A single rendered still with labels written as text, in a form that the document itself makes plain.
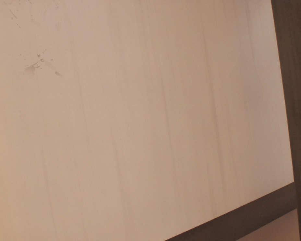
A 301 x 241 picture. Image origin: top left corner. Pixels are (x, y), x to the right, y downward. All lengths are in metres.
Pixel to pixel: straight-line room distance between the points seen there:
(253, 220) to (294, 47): 0.60
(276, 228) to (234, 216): 0.16
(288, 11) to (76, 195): 0.66
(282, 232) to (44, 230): 0.78
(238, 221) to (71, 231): 0.61
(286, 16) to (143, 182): 0.53
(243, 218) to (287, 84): 0.48
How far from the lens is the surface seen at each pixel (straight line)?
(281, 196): 1.61
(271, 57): 1.50
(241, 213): 1.45
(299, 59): 1.16
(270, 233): 1.48
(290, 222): 1.56
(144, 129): 1.10
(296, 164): 1.21
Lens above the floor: 0.51
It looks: 5 degrees down
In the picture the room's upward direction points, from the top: 9 degrees counter-clockwise
